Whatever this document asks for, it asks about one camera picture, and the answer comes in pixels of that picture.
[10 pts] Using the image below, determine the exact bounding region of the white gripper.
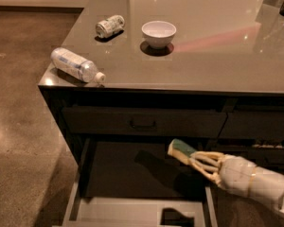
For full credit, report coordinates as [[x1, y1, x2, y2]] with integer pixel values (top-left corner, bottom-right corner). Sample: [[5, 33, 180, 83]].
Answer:
[[189, 151, 257, 197]]

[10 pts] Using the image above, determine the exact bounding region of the green and yellow sponge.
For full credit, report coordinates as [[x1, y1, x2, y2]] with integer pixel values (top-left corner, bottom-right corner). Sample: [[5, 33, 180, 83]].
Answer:
[[168, 139, 196, 166]]

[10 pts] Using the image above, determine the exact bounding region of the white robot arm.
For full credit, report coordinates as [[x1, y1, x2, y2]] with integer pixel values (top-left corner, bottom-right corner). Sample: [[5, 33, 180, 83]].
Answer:
[[188, 151, 284, 217]]

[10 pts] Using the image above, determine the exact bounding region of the dark top right drawer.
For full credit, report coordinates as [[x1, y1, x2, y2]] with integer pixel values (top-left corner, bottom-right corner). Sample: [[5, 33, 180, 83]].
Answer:
[[220, 97, 284, 141]]

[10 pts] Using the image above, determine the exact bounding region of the dark drawer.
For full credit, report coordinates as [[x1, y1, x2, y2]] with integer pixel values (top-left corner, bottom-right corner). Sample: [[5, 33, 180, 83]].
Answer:
[[220, 97, 284, 141], [211, 145, 284, 171], [62, 106, 226, 138]]

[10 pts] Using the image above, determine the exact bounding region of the dark right middle drawer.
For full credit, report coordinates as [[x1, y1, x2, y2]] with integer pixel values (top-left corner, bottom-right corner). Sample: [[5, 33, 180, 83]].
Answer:
[[211, 145, 284, 171]]

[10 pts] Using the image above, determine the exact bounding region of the open middle drawer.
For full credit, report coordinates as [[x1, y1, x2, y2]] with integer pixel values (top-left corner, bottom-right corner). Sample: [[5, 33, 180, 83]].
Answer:
[[62, 139, 218, 227]]

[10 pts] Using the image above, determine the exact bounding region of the dark cabinet counter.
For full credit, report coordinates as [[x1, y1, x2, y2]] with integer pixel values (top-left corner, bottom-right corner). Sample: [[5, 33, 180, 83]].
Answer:
[[39, 0, 284, 227]]

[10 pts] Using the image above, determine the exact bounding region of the dark top left drawer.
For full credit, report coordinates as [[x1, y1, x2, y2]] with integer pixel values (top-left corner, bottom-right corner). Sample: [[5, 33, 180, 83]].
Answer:
[[62, 106, 226, 138]]

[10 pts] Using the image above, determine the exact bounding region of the white ceramic bowl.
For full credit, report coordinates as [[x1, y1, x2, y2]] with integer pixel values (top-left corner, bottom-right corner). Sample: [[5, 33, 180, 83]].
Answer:
[[141, 21, 177, 49]]

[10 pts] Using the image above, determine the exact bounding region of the clear plastic water bottle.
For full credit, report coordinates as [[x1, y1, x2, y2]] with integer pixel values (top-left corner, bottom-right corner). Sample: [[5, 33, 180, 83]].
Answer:
[[51, 47, 106, 83]]

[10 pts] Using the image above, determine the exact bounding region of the crushed aluminium can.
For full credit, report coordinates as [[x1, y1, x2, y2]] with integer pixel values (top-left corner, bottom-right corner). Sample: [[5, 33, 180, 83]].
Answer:
[[96, 15, 125, 39]]

